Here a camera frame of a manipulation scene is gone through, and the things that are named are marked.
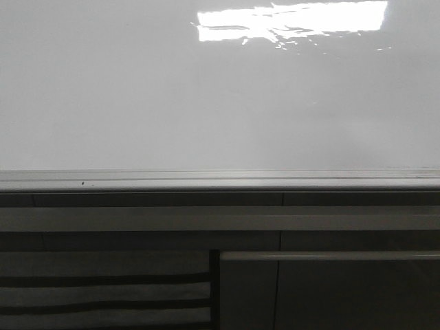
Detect white whiteboard with aluminium frame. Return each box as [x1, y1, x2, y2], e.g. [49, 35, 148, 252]
[1, 1, 439, 192]

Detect grey slatted panel black stripes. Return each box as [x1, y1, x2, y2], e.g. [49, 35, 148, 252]
[1, 251, 213, 329]

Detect grey cabinet panel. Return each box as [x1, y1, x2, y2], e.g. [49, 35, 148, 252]
[221, 250, 439, 329]

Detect grey metal rail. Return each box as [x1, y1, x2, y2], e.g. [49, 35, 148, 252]
[1, 206, 439, 232]

